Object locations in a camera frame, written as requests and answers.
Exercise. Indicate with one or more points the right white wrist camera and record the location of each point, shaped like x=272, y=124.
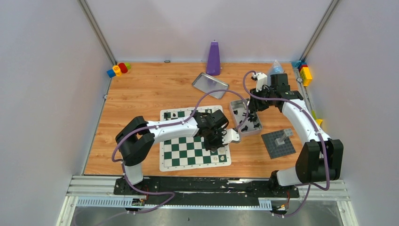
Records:
x=261, y=80

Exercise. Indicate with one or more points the yellow curved block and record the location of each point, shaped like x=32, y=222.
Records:
x=319, y=121

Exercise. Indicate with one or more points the purple cone bottle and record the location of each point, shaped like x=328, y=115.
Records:
x=213, y=67

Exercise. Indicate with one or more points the metal tin lid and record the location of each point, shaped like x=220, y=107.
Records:
x=207, y=83

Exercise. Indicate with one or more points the colourful block stack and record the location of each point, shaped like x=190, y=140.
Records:
x=119, y=69
x=304, y=72

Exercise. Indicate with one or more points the grey lego baseplate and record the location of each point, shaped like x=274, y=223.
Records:
x=277, y=151

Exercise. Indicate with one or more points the colourful block stack right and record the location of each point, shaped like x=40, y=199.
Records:
x=304, y=72

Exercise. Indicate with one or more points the green white chess mat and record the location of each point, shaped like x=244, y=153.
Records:
x=185, y=153

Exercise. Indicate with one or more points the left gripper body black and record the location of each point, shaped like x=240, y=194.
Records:
x=213, y=137

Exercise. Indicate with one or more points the colourful block stack left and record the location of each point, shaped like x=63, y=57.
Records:
x=119, y=69

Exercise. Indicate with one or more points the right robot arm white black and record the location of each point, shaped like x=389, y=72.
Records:
x=320, y=159

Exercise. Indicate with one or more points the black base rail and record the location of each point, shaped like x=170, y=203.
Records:
x=206, y=191

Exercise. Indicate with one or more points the grey lego post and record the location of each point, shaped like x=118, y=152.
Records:
x=286, y=133

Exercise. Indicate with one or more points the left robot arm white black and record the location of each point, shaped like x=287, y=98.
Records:
x=137, y=138

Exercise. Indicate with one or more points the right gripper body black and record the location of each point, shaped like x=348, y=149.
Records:
x=259, y=105

